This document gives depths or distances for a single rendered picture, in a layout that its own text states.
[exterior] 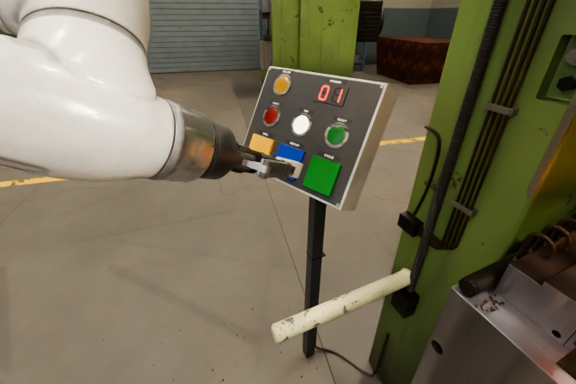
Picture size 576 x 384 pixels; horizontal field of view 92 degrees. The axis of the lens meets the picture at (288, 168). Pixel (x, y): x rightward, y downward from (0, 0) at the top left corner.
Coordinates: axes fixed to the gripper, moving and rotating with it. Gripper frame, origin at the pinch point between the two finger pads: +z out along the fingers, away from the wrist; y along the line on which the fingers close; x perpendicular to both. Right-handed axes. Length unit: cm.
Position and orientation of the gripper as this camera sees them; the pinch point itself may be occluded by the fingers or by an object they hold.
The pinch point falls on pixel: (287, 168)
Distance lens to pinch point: 51.6
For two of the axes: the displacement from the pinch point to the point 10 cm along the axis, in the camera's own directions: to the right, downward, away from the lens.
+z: 5.7, 1.3, 8.1
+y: 7.5, 3.2, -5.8
